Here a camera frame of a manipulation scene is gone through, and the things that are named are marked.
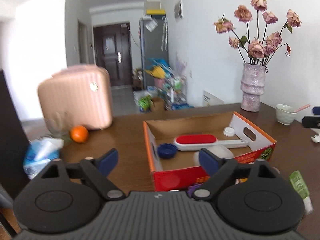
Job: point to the green spray bottle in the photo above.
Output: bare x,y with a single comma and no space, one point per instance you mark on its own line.
298,183

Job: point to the dark brown entrance door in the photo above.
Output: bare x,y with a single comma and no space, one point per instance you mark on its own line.
113,52

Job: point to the purple ridged jar lid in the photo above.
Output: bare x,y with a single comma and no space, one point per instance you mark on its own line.
192,189

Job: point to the clear glass cup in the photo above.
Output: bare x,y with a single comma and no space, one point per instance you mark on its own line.
59,125

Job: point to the wire rack with bottles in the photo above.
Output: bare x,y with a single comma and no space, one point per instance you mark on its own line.
175,92

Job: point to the pink spoon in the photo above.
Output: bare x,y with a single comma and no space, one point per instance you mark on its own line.
301,108

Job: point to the dried pink rose bouquet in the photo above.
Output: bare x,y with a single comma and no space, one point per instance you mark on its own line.
260,48

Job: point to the crumpled white tissue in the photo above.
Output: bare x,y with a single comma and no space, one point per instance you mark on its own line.
316,138

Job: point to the yellow blue toy pile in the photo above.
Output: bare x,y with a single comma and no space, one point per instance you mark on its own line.
159,69

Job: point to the small white round cap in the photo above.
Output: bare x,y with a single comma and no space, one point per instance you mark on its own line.
229,132

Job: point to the pink hard suitcase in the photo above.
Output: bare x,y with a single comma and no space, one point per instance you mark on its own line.
81,93

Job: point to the orange fruit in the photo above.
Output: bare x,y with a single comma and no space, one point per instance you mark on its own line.
79,134

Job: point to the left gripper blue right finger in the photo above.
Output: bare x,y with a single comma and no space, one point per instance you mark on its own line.
210,162

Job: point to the grey refrigerator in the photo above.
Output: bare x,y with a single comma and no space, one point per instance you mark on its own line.
153,43

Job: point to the red white lint brush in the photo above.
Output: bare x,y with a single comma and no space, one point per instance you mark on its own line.
195,142

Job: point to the blue tissue pack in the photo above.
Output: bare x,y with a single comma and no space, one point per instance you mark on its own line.
40,153

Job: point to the blue jar lid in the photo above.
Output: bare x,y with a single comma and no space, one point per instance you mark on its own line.
166,151

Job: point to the purple textured flower vase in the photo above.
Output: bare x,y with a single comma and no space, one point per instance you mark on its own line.
252,86

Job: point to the small brown cardboard box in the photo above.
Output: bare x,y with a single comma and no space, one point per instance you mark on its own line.
157,104

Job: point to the translucent white plastic jar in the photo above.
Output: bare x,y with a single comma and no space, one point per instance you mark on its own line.
218,150

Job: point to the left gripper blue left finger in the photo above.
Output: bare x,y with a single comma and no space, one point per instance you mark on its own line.
106,163

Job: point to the pale green ceramic bowl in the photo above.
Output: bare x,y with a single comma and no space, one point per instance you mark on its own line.
285,114

